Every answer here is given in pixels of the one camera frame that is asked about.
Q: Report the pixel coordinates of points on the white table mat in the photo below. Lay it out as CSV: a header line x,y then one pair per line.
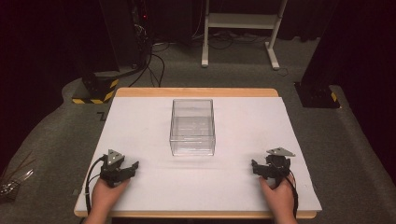
x,y
236,140

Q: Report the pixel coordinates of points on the clear plastic box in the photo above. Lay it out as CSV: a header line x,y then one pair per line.
x,y
193,137

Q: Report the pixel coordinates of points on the shiny metal tool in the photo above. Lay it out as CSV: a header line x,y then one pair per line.
x,y
14,183

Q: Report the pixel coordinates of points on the white metal stand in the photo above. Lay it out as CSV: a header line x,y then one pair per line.
x,y
239,21

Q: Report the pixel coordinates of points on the black equipment rack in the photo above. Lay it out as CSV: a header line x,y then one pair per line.
x,y
124,31

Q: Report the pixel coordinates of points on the wooden table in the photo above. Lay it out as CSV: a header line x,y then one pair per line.
x,y
193,92

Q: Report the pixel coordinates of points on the person's right hand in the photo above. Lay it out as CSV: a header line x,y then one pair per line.
x,y
280,197

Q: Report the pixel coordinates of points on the black yellow striped stand base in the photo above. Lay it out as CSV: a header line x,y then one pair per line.
x,y
99,88

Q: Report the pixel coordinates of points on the person's left hand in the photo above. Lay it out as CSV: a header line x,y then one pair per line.
x,y
104,194

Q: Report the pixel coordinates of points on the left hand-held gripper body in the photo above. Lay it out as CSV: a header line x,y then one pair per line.
x,y
112,168

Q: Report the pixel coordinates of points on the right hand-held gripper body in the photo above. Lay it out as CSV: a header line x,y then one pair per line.
x,y
277,165

